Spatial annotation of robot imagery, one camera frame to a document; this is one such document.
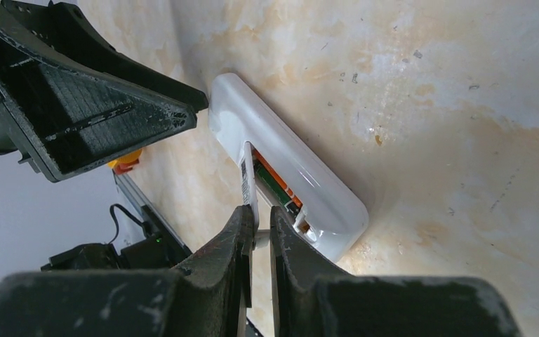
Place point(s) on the green orange battery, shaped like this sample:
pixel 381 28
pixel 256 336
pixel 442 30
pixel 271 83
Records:
pixel 272 185

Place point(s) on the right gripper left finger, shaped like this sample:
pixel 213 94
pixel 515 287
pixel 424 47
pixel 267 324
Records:
pixel 207 294

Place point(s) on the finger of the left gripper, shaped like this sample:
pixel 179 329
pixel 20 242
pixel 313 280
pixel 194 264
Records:
pixel 66 119
pixel 65 28

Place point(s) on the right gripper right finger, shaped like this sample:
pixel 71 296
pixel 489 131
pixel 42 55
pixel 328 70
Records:
pixel 314 297

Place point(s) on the white remote with buttons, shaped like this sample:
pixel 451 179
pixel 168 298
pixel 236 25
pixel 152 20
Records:
pixel 243 123

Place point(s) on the yellow toy car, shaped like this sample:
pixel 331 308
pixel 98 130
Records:
pixel 125 163

